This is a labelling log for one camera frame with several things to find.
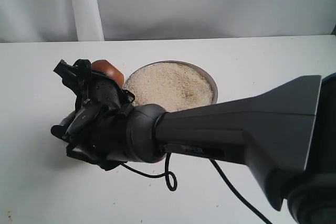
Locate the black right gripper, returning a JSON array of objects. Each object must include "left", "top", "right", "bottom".
[{"left": 54, "top": 59, "right": 135, "bottom": 114}]

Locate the brown wooden cup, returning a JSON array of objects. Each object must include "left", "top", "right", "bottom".
[{"left": 91, "top": 60, "right": 124, "bottom": 87}]

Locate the round steel rice tray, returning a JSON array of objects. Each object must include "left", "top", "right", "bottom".
[{"left": 123, "top": 61, "right": 218, "bottom": 112}]

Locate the white backdrop curtain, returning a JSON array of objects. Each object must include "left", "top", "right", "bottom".
[{"left": 1, "top": 0, "right": 335, "bottom": 42}]

